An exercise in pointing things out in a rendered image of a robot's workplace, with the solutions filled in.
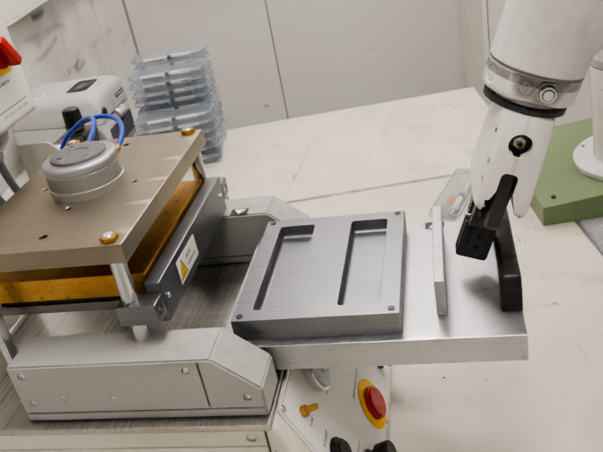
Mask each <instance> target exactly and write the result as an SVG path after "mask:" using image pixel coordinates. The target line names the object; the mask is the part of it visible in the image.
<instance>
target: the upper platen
mask: <svg viewBox="0 0 603 452"><path fill-rule="evenodd" d="M202 186H203V183H202V180H201V179H197V180H188V181H180V183H179V185H178V186H177V188H176V189H175V191H174V192H173V194H172V195H171V197H170V199H169V200H168V202H167V204H166V205H165V206H164V207H163V209H162V211H161V212H160V214H159V215H158V217H157V218H156V220H155V221H154V223H153V225H152V226H151V228H150V229H149V230H148V231H147V233H146V234H145V236H144V238H143V239H142V241H141V242H140V244H139V245H138V247H137V248H136V250H135V252H134V253H133V255H132V256H131V257H130V259H129V260H128V262H127V265H128V267H129V270H130V273H131V275H132V278H133V281H134V284H135V288H136V291H137V294H147V292H146V289H145V287H144V282H145V281H146V279H147V277H148V276H149V274H150V272H151V271H152V270H153V267H154V266H155V264H156V262H157V261H158V259H159V257H160V256H161V254H162V252H163V250H164V249H165V248H166V246H167V244H168V243H169V241H170V239H171V237H172V235H173V234H174V232H175V230H176V229H177V228H178V226H179V224H180V222H181V220H182V219H183V217H184V215H185V214H186V212H187V210H188V208H189V207H190V206H191V204H192V202H193V201H194V199H195V197H196V196H197V193H198V192H199V190H200V188H201V187H202ZM120 300H121V298H120V296H119V293H118V288H117V285H116V283H115V281H114V278H113V275H112V272H111V270H110V268H109V265H85V266H73V267H61V268H49V269H37V270H25V271H12V272H1V273H0V304H1V307H0V312H1V314H2V316H14V315H29V314H44V313H59V312H75V311H89V310H104V309H116V306H117V305H118V303H119V302H120Z"/></svg>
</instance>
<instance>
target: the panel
mask: <svg viewBox="0 0 603 452"><path fill-rule="evenodd" d="M391 367H392V366H390V367H389V366H384V368H383V369H380V368H378V367H377V366H366V367H343V368H331V370H332V374H333V382H332V384H331V385H330V388H329V389H328V390H326V391H323V392H318V391H316V390H314V389H313V388H312V387H311V386H310V384H309V383H308V381H307V379H306V378H305V375H304V371H303V369H287V370H286V373H285V377H284V383H283V387H282V391H281V395H280V398H279V402H278V406H277V410H276V411H277V413H278V414H279V415H280V416H281V417H282V418H283V420H284V421H285V422H286V423H287V424H288V425H289V427H290V428H291V429H292V430H293V431H294V432H295V434H296V435H297V436H298V437H299V438H300V439H301V441H302V442H303V443H304V444H305V445H306V446H307V447H308V449H309V450H310V451H311V452H335V451H334V442H335V440H336V439H340V438H342V439H344V440H346V441H347V442H348V444H349V445H350V447H351V449H352V452H364V451H365V449H370V450H373V446H374V445H375V444H377V443H380V442H382V441H384V440H387V439H388V427H389V398H390V382H391ZM369 386H374V387H376V388H378V389H379V391H380V392H381V394H382V395H383V398H384V400H385V403H386V407H387V411H386V415H385V417H384V418H381V419H379V420H376V419H375V418H373V417H372V415H371V414H370V412H369V410H368V408H367V406H366V404H365V401H364V397H363V391H364V389H365V388H366V387H369Z"/></svg>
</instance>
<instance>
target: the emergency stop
mask: <svg viewBox="0 0 603 452"><path fill-rule="evenodd" d="M363 397H364V401H365V404H366V406H367V408H368V410H369V412H370V414H371V415H372V417H373V418H375V419H376V420H379V419H381V418H384V417H385V415H386V411H387V407H386V403H385V400H384V398H383V395H382V394H381V392H380V391H379V389H378V388H377V387H374V386H369V387H366V388H365V389H364V391H363Z"/></svg>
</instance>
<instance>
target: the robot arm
mask: <svg viewBox="0 0 603 452"><path fill-rule="evenodd" d="M589 67H590V101H591V118H592V136H591V137H589V138H588V139H586V140H584V141H583V142H581V143H580V144H579V145H578V146H577V147H576V148H575V150H574V152H573V164H574V166H575V167H576V169H577V170H578V171H579V172H580V173H582V174H584V175H586V176H587V177H590V178H594V179H597V180H601V181H603V0H506V2H505V5H504V8H503V10H502V16H501V19H500V21H499V24H498V28H497V31H496V33H495V36H494V41H493V45H492V47H491V50H490V53H489V57H488V59H487V62H486V65H485V70H484V73H483V76H482V80H483V82H484V84H485V87H484V89H483V92H484V95H485V96H486V97H487V98H488V99H489V100H490V105H489V108H488V110H487V112H486V115H485V120H484V123H483V125H482V128H481V130H480V134H479V137H478V139H477V142H476V147H475V150H474V153H473V157H472V161H471V165H470V177H471V186H472V196H471V199H470V202H469V206H468V213H470V215H468V214H465V217H464V220H463V222H462V224H461V227H460V230H459V235H458V237H457V240H456V243H455V248H456V254H457V255H459V256H466V257H470V258H474V259H478V260H482V261H484V260H486V259H487V256H488V253H489V251H490V248H491V246H492V243H493V241H494V236H495V234H496V232H497V231H498V230H499V228H500V225H501V222H502V219H503V215H504V212H505V210H506V207H507V205H508V203H509V201H510V199H511V204H512V209H513V212H514V215H515V216H517V217H518V218H523V217H524V216H525V215H526V214H527V212H528V209H529V206H530V203H531V200H532V197H533V195H534V192H535V189H536V186H537V182H538V179H539V176H540V173H541V170H542V168H543V165H544V162H545V158H546V154H547V150H548V147H549V144H550V140H551V137H552V133H553V129H554V124H555V118H556V117H561V116H563V115H564V114H565V111H566V110H567V108H568V107H571V106H572V105H573V104H574V102H575V101H576V98H577V96H578V93H579V91H580V88H581V85H582V83H583V80H584V77H585V74H586V73H587V71H588V68H589Z"/></svg>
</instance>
